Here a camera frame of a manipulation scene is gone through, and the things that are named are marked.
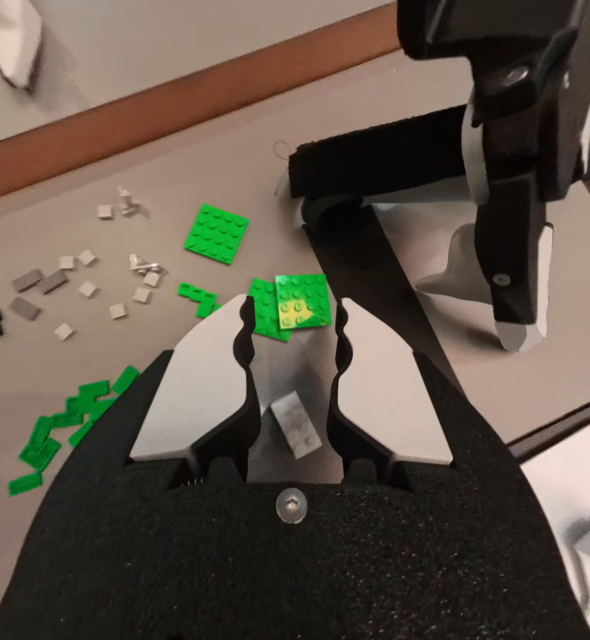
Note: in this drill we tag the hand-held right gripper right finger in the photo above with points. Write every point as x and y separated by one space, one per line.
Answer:
390 390

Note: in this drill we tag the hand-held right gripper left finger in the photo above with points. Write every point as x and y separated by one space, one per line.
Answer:
195 390

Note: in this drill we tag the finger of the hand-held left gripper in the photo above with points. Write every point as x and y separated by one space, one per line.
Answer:
517 250
476 155

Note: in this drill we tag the light grey lego brick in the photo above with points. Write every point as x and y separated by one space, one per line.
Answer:
296 425

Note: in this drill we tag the green square lego plate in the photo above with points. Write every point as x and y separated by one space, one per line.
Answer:
305 295
264 310
216 233

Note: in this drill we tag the green stepped lego plate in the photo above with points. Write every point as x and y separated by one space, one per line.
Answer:
200 297

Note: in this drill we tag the pile of green lego tiles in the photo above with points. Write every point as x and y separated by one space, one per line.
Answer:
74 425

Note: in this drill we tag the scattered light grey lego tiles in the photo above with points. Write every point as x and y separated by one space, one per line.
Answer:
87 289

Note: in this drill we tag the dark grey lego tile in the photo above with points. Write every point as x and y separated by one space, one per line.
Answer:
24 308
27 280
53 282

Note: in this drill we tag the white curved plate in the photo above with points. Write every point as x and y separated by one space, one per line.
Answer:
455 275

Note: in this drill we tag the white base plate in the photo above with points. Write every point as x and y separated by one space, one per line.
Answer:
565 480

